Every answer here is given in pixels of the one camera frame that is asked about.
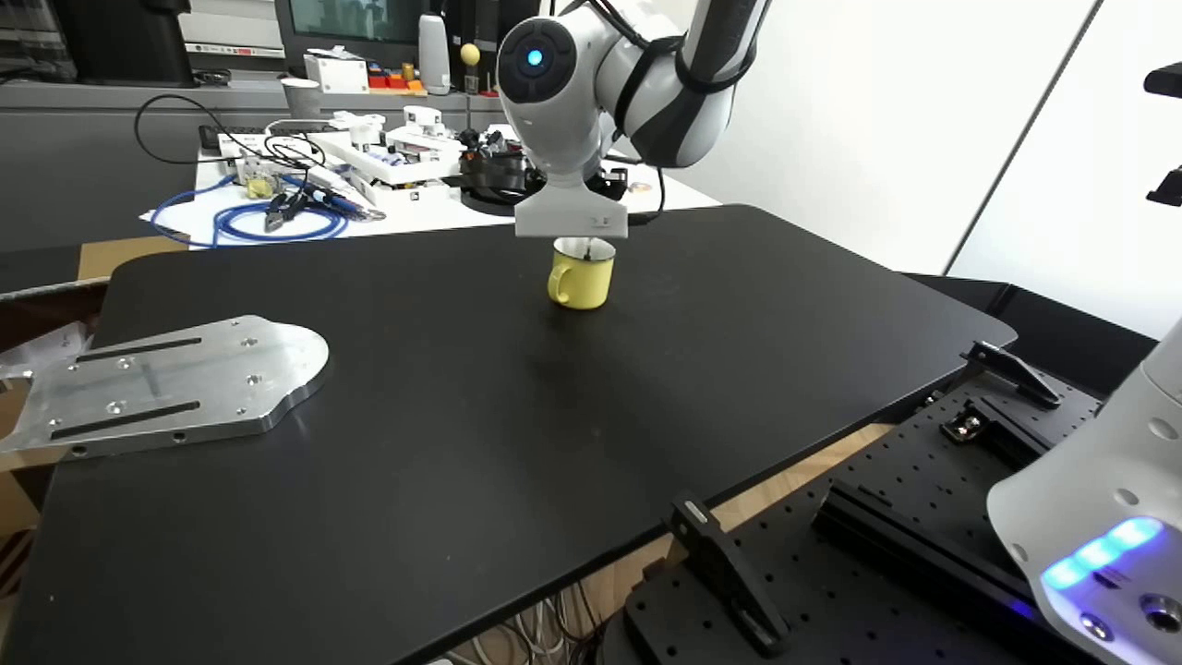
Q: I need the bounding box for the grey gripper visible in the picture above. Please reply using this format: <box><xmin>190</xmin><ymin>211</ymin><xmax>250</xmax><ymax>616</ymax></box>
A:
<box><xmin>512</xmin><ymin>173</ymin><xmax>629</xmax><ymax>236</ymax></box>

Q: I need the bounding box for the black table clamp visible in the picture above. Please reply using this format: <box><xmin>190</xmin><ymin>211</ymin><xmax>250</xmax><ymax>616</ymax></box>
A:
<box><xmin>669</xmin><ymin>498</ymin><xmax>786</xmax><ymax>657</ymax></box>
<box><xmin>968</xmin><ymin>339</ymin><xmax>1060</xmax><ymax>410</ymax></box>

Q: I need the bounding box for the silver metal plate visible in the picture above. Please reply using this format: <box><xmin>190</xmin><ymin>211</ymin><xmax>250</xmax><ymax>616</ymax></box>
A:
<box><xmin>0</xmin><ymin>316</ymin><xmax>329</xmax><ymax>455</ymax></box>

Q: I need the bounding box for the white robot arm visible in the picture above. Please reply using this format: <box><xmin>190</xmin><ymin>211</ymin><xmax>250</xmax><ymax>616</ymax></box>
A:
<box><xmin>494</xmin><ymin>0</ymin><xmax>773</xmax><ymax>236</ymax></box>

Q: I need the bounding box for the black table clamp far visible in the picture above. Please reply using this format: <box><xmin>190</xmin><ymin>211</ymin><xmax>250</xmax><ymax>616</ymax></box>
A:
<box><xmin>968</xmin><ymin>339</ymin><xmax>1060</xmax><ymax>410</ymax></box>

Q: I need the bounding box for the yellow enamel mug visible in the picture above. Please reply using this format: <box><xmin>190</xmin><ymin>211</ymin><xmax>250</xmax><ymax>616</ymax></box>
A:
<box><xmin>546</xmin><ymin>236</ymin><xmax>618</xmax><ymax>312</ymax></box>

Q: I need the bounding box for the black computer monitor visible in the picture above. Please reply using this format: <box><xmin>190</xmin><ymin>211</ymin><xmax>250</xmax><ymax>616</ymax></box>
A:
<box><xmin>272</xmin><ymin>0</ymin><xmax>424</xmax><ymax>71</ymax></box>

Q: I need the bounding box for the black perforated base board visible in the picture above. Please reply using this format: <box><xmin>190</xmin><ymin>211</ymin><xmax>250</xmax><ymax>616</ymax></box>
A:
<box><xmin>595</xmin><ymin>375</ymin><xmax>1098</xmax><ymax>665</ymax></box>

